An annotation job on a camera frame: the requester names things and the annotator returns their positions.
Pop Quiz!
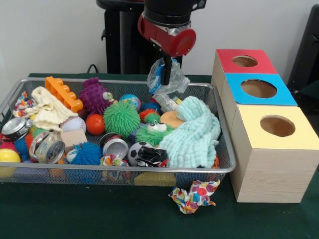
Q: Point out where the crushed clear plastic bottle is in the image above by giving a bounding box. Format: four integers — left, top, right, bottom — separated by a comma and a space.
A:
147, 57, 190, 95

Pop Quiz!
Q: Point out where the cream knitted cloth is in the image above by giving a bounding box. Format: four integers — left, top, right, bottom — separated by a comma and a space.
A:
31, 87, 79, 131

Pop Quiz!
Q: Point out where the black flat panel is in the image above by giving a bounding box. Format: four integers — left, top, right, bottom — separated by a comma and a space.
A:
286, 4, 319, 87

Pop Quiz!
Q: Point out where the purple spiky toy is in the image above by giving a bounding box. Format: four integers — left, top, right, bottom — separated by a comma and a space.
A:
79, 77, 118, 116

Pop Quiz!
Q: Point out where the wooden box with three holes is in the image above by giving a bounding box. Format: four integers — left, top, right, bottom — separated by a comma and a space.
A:
211, 49, 319, 204

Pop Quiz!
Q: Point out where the blue fuzzy toy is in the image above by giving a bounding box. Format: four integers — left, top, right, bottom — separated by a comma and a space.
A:
66, 142, 103, 165

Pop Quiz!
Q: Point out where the green fuzzy toy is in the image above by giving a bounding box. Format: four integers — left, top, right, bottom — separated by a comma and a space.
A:
103, 101, 141, 139

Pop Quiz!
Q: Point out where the red black drink can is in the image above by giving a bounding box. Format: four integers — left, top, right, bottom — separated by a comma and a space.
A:
99, 133, 130, 160

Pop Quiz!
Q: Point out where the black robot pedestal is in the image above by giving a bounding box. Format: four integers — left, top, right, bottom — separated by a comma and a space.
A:
96, 0, 201, 75

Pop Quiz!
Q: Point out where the mint green cloth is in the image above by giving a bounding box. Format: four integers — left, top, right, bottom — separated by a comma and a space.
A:
158, 96, 222, 169

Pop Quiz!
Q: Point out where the colourful patterned cloth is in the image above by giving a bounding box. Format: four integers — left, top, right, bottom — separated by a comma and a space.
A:
168, 179, 221, 215

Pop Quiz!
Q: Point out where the orange toy building block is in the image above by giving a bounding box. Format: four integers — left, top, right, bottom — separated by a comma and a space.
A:
44, 76, 84, 112

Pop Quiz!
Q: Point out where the dark green table cloth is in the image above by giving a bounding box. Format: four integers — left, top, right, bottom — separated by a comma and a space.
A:
0, 72, 319, 239
296, 81, 319, 100

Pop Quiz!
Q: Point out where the shallow wire mesh bin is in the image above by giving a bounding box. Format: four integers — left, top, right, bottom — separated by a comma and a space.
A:
0, 77, 237, 189

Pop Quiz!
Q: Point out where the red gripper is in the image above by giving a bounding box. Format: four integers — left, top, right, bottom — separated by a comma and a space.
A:
137, 14, 197, 85

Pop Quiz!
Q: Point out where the small soccer ball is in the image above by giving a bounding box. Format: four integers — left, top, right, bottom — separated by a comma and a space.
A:
127, 141, 153, 166

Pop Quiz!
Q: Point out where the yellow ball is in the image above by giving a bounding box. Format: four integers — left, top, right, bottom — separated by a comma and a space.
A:
0, 148, 22, 178

